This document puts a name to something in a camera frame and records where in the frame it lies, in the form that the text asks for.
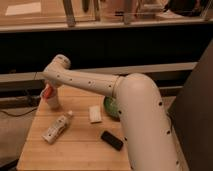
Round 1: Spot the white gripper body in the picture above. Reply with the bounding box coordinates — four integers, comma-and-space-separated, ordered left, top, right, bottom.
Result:
43, 71, 63, 88

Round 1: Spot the orange pepper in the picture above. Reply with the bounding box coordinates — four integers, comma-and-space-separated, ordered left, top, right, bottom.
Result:
43, 84, 53, 99

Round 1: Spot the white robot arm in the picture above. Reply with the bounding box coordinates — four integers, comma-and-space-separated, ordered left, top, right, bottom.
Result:
43, 54, 181, 171

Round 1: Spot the green ceramic bowl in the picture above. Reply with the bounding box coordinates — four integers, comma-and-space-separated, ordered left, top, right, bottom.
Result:
103, 97, 119, 119

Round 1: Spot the white plastic bottle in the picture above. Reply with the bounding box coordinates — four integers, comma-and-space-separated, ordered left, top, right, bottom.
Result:
42, 111, 73, 144

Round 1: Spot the white sponge block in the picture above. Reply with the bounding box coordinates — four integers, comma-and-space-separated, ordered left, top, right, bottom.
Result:
89, 105, 102, 123

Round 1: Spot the black rectangular case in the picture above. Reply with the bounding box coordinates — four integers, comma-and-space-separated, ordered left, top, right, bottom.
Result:
101, 131, 123, 151

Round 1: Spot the dark chair back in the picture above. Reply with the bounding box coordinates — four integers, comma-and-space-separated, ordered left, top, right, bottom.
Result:
169, 39, 213, 171

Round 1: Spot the black cable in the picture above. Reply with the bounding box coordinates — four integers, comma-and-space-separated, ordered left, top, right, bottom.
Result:
0, 106, 38, 118

